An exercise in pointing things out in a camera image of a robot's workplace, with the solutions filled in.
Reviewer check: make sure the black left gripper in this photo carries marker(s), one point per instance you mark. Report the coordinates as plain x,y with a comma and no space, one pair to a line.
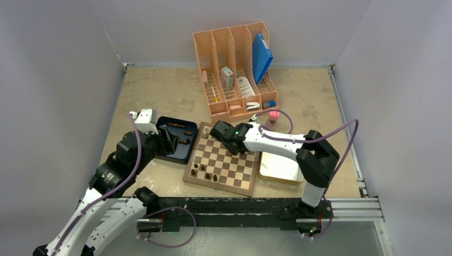
167,141

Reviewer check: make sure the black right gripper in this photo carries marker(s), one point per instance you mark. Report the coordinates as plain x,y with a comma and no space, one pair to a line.
236,153

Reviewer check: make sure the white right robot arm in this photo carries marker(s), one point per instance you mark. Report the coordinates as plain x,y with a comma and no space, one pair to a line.
315,156

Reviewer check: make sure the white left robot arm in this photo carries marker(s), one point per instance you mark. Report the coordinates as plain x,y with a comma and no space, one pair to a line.
85,234

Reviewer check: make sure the light chess pieces row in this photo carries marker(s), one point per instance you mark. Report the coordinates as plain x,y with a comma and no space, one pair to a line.
205,133

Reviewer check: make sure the wooden chess board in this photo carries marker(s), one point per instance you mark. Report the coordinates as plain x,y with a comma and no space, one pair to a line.
235,173

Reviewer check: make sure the dark blue tin tray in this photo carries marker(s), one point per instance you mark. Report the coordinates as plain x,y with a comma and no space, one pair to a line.
186,131

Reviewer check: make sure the white stapler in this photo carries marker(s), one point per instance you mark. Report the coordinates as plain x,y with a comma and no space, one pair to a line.
252,106

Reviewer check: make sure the yellow pen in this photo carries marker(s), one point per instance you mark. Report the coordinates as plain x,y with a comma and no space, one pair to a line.
214,94

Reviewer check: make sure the pink cap bottle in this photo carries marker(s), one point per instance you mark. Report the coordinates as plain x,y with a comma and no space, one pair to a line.
272,120

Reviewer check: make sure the white labelled packet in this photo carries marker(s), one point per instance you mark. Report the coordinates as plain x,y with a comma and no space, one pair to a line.
245,87

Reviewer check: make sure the blue cap glue stick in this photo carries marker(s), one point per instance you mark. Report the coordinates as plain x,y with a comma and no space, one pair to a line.
269,104

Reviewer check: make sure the white red small box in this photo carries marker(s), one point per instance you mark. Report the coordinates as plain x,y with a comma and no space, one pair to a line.
226,76

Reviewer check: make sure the orange file organizer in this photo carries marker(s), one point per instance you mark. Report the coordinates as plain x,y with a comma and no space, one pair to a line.
231,47

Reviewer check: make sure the blue folder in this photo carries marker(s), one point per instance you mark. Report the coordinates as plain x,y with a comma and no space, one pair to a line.
262,57

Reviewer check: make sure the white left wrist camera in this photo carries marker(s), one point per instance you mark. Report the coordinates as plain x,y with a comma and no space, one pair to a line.
145,120

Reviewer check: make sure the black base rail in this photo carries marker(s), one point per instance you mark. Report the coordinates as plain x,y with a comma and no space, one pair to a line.
287,214

